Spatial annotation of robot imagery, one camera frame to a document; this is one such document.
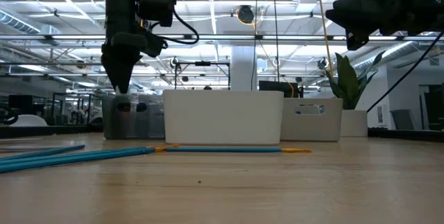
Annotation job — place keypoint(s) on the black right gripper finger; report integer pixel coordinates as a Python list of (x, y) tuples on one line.
[(355, 38), (360, 12)]

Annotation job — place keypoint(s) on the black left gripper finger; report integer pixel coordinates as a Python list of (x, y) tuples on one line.
[(121, 64)]

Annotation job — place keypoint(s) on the dark blue paint bottle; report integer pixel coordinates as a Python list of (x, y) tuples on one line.
[(141, 107)]

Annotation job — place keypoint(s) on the small black ceiling reel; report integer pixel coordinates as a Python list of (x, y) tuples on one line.
[(174, 63), (322, 64)]

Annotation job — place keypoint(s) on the green leafy plant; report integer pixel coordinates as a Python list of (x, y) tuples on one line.
[(347, 82)]

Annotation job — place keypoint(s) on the dark translucent plastic bin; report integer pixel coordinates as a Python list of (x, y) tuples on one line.
[(152, 123)]

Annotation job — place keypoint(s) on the white plant pot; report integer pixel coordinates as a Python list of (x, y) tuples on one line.
[(354, 125)]

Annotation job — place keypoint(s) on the black monitor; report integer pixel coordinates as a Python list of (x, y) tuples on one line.
[(277, 88), (21, 102)]

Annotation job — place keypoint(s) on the grey chair back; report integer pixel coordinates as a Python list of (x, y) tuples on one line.
[(402, 120)]

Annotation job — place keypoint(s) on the light grey plastic bin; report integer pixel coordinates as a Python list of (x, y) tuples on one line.
[(312, 127)]

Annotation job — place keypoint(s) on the long ceiling light strip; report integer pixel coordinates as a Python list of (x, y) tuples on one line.
[(225, 37)]

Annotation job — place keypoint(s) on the white rounded object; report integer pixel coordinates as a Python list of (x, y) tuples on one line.
[(29, 121)]

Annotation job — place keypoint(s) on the white plastic bin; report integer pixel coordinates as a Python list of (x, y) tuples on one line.
[(222, 116)]

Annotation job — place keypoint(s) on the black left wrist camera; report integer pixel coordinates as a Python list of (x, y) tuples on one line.
[(157, 7)]

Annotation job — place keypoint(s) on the black metal frame stand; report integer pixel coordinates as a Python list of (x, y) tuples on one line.
[(203, 63)]

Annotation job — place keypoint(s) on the black aluminium rig frame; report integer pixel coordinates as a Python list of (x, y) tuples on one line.
[(69, 130)]

